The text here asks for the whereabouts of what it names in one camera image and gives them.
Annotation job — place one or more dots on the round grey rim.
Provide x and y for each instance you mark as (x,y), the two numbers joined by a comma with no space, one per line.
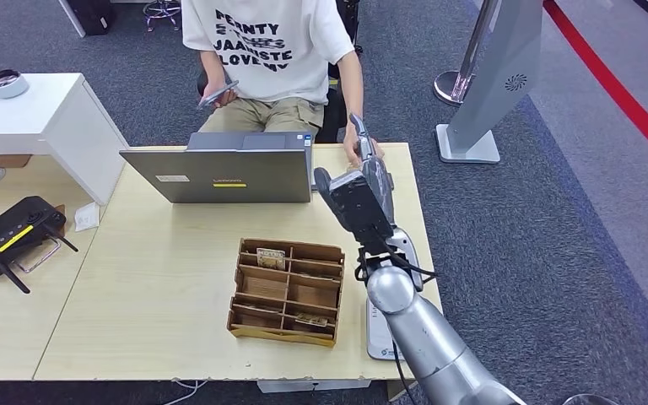
(589,400)

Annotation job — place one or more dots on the gold room key card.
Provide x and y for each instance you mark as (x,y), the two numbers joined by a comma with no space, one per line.
(271,259)
(311,320)

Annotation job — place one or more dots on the brown flat piece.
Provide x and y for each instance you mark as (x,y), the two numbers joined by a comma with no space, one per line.
(10,161)

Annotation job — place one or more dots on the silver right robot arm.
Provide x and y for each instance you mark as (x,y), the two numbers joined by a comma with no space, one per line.
(424,335)

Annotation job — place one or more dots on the person's left hand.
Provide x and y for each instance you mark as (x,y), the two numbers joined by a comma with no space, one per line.
(352,148)

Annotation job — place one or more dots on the black office chair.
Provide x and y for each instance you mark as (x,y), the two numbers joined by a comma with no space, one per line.
(332,117)

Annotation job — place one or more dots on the white paper slip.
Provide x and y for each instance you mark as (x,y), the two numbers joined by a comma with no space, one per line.
(86,217)

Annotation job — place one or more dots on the round white and black container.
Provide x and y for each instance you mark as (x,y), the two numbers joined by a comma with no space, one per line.
(6,85)

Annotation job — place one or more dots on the white side table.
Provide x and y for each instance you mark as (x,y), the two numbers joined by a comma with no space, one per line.
(50,114)

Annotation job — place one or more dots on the silver kiosk stand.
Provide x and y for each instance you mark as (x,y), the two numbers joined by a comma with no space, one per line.
(494,72)

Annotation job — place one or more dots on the black router with antennas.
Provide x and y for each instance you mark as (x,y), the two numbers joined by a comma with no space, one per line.
(11,228)

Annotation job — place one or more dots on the person's left forearm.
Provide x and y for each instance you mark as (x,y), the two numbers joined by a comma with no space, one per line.
(352,95)

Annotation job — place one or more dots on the grey laptop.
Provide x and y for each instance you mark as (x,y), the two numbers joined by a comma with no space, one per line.
(218,172)

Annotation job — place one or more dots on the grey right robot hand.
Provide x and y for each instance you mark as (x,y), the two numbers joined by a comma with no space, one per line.
(380,179)

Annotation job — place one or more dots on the person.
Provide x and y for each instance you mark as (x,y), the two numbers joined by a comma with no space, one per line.
(268,56)

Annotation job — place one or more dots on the black cabinet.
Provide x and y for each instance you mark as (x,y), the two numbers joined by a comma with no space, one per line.
(92,17)

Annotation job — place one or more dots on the person's right hand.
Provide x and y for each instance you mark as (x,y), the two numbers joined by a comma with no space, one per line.
(224,98)

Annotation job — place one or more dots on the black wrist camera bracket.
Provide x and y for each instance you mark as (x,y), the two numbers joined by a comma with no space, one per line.
(360,209)

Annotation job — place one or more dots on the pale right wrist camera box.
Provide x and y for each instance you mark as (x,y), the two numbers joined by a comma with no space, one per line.
(347,181)

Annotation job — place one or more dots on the chrome stool base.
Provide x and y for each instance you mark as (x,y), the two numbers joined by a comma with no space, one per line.
(163,11)

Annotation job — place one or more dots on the chrome stanchion post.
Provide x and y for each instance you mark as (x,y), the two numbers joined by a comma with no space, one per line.
(452,85)

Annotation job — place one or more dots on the dark smartphone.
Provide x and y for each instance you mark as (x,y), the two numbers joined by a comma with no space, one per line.
(218,94)

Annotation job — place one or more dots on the white card reader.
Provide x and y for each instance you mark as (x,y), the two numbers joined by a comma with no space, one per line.
(377,341)

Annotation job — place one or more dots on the wooden compartment tray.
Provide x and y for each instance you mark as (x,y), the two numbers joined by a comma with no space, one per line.
(262,288)

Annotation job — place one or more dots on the clear phone case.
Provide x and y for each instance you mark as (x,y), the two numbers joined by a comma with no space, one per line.
(36,257)

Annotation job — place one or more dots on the person's right forearm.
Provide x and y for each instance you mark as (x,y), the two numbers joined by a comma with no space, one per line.
(212,67)

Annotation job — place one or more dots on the white under-desk bracket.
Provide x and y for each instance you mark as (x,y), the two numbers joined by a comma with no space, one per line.
(313,386)

